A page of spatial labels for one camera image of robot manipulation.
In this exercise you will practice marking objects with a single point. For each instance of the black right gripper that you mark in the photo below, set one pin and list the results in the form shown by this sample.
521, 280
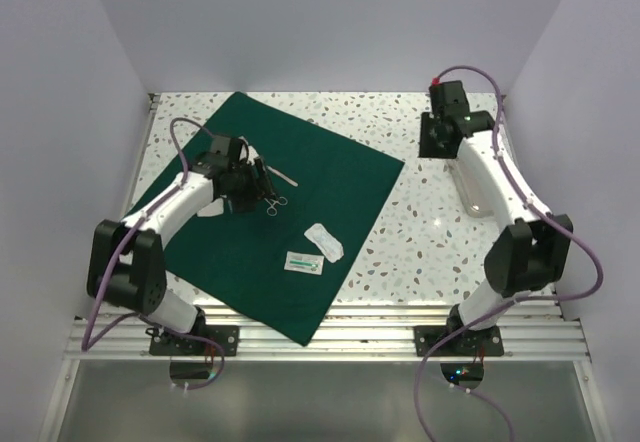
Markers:
427, 149

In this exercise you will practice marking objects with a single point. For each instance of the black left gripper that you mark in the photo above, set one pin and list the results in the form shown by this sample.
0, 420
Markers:
260, 188

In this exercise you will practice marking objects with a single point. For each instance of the straight steel tweezers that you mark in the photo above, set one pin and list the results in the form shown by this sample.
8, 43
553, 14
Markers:
282, 176

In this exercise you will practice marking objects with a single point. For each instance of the steel hemostat forceps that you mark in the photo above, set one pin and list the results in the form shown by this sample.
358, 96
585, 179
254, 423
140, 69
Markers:
274, 202

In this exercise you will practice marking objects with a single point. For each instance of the white gauze pad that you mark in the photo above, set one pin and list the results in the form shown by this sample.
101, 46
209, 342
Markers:
246, 142
214, 209

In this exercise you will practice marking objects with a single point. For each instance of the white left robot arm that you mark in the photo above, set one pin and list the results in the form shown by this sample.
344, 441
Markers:
127, 266

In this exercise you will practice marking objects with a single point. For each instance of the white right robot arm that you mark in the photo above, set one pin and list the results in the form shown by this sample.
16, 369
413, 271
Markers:
531, 249

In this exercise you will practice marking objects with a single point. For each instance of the dark green surgical cloth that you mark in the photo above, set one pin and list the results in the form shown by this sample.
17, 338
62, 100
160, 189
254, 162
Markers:
239, 258

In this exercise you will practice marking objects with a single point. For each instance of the stainless steel tray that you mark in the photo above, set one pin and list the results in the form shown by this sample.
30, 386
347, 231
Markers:
469, 190

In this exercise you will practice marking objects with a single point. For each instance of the green striped white packet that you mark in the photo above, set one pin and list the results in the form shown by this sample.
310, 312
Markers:
304, 263

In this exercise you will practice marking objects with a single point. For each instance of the white crinkled sterile pouch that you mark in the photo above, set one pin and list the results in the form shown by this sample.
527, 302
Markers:
331, 248

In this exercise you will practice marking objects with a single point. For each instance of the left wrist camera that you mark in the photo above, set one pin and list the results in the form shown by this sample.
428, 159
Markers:
229, 148

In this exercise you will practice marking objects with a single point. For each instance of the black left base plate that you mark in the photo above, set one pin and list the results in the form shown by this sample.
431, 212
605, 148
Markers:
209, 340

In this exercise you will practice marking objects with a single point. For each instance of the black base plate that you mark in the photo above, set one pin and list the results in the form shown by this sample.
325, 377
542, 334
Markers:
209, 340
487, 342

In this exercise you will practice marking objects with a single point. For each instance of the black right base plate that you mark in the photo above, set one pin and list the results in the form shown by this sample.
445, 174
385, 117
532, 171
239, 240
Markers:
487, 342

